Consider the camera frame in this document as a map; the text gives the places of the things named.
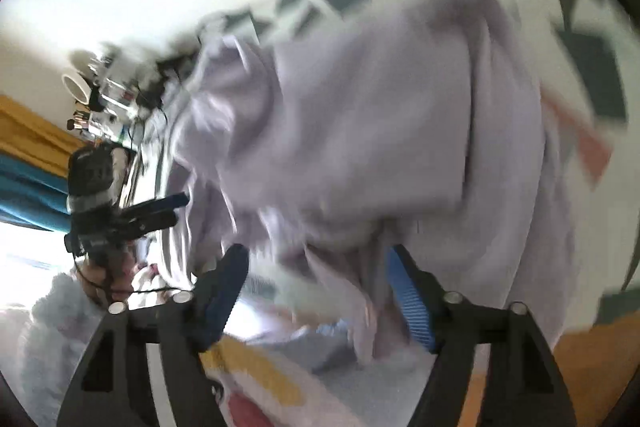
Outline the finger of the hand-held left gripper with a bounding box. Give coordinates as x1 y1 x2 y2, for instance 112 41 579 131
122 192 191 221
132 212 180 238

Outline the person's left forearm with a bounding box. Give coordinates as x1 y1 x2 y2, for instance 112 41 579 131
19 273 108 427

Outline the yellow curtain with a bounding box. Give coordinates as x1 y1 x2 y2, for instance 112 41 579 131
0 94 85 160

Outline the teal curtain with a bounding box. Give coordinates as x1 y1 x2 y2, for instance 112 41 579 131
0 153 76 234

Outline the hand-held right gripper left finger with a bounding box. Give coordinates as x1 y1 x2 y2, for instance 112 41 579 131
56 243 251 427

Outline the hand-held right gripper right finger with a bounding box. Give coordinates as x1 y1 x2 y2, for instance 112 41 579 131
385 243 578 427

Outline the lavender knit garment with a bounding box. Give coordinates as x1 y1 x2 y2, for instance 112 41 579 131
160 0 576 365

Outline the window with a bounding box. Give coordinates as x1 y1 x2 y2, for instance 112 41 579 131
0 222 77 314

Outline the white round container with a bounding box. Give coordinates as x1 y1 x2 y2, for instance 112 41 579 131
62 74 92 104

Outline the geometric patterned bed sheet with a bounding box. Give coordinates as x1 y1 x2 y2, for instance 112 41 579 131
200 0 632 188

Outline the person's left hand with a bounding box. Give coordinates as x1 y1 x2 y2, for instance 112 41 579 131
81 252 137 309

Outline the pile of desk clutter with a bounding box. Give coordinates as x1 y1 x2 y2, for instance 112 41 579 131
62 41 173 148

